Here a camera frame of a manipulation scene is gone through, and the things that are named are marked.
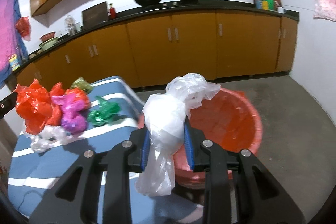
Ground green and red basins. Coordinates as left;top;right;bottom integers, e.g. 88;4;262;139
39;32;58;51

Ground red bottle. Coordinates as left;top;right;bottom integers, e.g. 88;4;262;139
109;3;117;19

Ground olive green plastic bag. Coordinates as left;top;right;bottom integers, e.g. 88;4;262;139
71;77;93;94

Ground white plastic bag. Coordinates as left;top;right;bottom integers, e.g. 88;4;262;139
135;73;221;197

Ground pink blue curtain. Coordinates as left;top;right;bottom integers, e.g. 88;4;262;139
1;0;28;86

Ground clear bagged jars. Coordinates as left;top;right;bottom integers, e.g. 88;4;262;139
64;15;81;36

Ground hanging red plastic bag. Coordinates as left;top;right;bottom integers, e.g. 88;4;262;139
15;16;31;41

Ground magenta plastic bag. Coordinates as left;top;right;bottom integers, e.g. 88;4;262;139
51;92;90;135

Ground clear bubble wrap bag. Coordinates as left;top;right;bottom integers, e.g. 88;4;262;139
22;123;73;153

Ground red plastic basin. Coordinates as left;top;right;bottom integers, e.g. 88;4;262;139
138;88;264;189

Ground blue white striped tablecloth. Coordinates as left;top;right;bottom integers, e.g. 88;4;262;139
7;76;204;224

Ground dark cutting board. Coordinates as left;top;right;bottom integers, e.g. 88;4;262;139
82;2;109;29

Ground yellow detergent bottle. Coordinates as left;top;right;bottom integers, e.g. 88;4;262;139
9;53;21;71

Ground green foil wrapper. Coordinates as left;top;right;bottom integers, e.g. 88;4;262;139
87;96;121;127

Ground red plastic bag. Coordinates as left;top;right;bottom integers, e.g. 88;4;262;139
15;16;31;41
15;79;87;135

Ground lower wooden cabinets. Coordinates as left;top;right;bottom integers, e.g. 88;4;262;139
15;10;298;89

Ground white mug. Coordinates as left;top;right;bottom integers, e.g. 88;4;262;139
277;6;285;14

